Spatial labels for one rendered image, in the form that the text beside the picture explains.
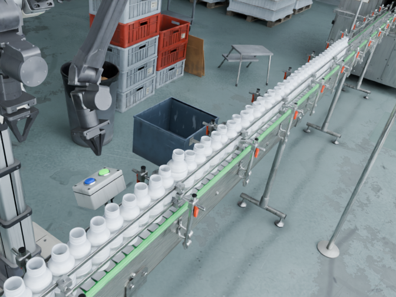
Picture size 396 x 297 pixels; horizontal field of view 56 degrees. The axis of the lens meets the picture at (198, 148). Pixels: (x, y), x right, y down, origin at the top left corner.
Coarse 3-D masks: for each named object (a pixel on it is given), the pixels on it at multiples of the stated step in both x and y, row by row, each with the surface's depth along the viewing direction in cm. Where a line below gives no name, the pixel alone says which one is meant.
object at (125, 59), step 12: (156, 36) 375; (108, 48) 376; (120, 48) 335; (132, 48) 346; (144, 48) 366; (156, 48) 385; (108, 60) 348; (120, 60) 341; (132, 60) 352; (144, 60) 372
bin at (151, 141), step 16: (144, 112) 187; (160, 112) 200; (176, 112) 206; (192, 112) 200; (144, 128) 181; (160, 128) 175; (176, 128) 211; (192, 128) 205; (144, 144) 186; (160, 144) 179; (176, 144) 173; (192, 144) 178; (160, 160) 184
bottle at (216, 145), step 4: (212, 132) 136; (216, 132) 138; (212, 136) 135; (216, 136) 135; (220, 136) 136; (212, 140) 136; (216, 140) 136; (212, 144) 136; (216, 144) 136; (220, 144) 138; (212, 148) 136; (216, 148) 136; (212, 152) 137; (220, 152) 139; (216, 156) 138; (212, 160) 139; (216, 160) 140; (212, 164) 140; (216, 168) 143; (212, 172) 142
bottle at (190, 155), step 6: (186, 150) 124; (192, 150) 125; (186, 156) 122; (192, 156) 122; (186, 162) 123; (192, 162) 124; (192, 168) 124; (186, 180) 126; (192, 180) 127; (186, 186) 127
